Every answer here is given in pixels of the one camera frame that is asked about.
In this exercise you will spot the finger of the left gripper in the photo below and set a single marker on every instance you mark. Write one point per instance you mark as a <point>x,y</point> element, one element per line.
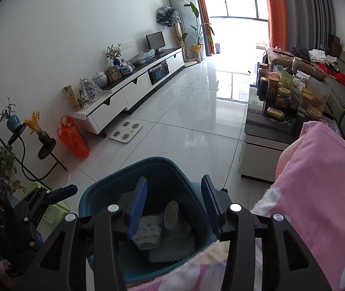
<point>61,194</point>

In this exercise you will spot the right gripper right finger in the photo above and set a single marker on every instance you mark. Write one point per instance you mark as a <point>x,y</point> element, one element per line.
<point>287,262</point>

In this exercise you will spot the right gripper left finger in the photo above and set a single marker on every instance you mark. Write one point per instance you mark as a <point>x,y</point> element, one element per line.
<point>61,262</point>

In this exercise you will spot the teal plastic trash bin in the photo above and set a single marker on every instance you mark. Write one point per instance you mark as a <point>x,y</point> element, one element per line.
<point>166,182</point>

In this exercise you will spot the green plastic stool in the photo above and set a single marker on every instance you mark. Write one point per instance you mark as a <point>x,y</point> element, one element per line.
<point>54,214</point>

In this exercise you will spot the orange plastic bag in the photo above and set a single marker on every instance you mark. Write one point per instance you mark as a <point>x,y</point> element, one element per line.
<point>71,137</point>

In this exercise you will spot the pink floral table cloth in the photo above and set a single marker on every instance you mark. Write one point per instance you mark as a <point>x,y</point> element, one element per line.
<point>309,191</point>

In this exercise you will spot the white bathroom scale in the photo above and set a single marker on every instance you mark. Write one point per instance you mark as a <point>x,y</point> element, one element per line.
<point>125,132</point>

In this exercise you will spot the black plant stand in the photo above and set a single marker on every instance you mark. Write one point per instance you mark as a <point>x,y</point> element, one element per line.
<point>13,151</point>

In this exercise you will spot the white tv cabinet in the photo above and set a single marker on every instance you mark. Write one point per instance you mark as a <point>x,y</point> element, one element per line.
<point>130,92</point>

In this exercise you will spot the cluttered coffee table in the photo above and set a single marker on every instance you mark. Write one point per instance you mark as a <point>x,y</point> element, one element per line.
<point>268,132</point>

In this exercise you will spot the small black monitor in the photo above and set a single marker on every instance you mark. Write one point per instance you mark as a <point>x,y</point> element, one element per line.
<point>156,42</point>

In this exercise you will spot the tall green floor plant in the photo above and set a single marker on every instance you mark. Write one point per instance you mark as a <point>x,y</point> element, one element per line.
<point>195,31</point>

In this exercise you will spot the orange curtain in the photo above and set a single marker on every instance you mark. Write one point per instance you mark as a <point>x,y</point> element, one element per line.
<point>278,23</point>

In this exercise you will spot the white standing air conditioner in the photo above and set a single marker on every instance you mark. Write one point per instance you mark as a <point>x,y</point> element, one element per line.
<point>179,6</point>

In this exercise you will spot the grey curtain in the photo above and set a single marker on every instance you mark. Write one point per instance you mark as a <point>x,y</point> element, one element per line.
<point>309,23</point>

